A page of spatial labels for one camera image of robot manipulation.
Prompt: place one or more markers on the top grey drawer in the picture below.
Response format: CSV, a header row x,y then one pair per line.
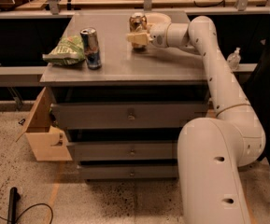
x,y
129,115

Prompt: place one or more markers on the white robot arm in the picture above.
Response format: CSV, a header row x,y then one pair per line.
x,y
210,150

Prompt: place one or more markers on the black cylinder with cable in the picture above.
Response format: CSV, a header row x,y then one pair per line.
x,y
12,217

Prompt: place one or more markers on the hand sanitizer bottle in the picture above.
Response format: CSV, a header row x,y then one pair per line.
x,y
234,59

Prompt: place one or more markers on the grey drawer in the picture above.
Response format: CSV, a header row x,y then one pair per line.
x,y
122,150
128,171
129,115

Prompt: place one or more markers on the middle grey drawer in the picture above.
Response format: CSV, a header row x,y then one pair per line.
x,y
122,150

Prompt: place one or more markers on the bottom grey drawer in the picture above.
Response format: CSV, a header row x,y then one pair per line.
x,y
128,171

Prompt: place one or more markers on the green chip bag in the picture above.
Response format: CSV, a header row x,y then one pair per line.
x,y
69,51

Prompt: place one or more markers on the blue silver energy drink can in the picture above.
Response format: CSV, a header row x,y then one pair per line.
x,y
91,48

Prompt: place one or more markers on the grey drawer cabinet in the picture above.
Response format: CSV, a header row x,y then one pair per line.
x,y
151,75

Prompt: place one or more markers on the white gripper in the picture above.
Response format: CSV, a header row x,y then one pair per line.
x,y
158,34

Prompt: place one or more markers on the white bowl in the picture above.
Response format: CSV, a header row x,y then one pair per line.
x,y
154,17

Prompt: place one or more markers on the orange soda can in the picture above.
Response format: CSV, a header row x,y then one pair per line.
x,y
137,23

